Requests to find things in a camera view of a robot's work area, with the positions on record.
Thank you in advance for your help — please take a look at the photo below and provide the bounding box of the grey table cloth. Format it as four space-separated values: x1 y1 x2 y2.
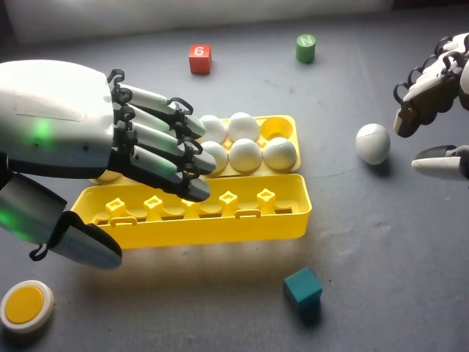
0 7 469 352

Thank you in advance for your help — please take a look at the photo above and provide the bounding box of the white disc with yellow centre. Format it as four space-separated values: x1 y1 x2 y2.
0 279 56 334

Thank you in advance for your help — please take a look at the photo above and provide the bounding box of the green cylinder with letter N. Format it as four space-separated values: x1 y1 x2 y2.
295 34 317 65

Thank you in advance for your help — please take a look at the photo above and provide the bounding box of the red cube with number six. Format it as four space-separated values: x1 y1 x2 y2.
188 44 213 76

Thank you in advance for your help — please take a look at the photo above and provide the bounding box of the teal wooden cube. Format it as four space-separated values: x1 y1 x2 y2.
283 267 324 317

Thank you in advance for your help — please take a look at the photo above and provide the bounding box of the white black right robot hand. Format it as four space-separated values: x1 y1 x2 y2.
392 32 469 181

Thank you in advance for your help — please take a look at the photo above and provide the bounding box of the yellow plastic egg carton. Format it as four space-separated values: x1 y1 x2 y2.
70 114 313 250

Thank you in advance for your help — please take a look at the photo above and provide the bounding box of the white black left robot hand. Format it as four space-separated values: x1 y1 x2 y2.
0 59 217 271

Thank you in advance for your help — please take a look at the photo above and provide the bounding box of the white toy egg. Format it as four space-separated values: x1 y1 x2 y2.
262 137 297 172
227 111 261 142
201 140 229 175
355 122 391 166
199 114 228 144
228 138 263 172

